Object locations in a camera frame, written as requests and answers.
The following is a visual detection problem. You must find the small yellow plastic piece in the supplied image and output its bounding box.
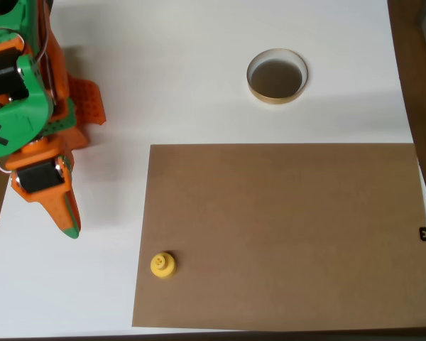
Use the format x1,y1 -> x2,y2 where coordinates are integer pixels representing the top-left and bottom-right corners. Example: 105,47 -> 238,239
150,251 -> 178,281

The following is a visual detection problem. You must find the round shallow metal dish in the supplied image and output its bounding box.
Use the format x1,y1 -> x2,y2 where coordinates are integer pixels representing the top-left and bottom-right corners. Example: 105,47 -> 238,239
246,48 -> 310,106

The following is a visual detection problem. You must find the brown cardboard sheet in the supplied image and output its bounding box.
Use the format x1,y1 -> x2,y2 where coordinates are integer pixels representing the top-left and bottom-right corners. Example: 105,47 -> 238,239
131,143 -> 426,328

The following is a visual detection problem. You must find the white arm servo cable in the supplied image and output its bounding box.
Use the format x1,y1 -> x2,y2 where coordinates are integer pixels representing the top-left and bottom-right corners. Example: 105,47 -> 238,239
31,0 -> 58,100

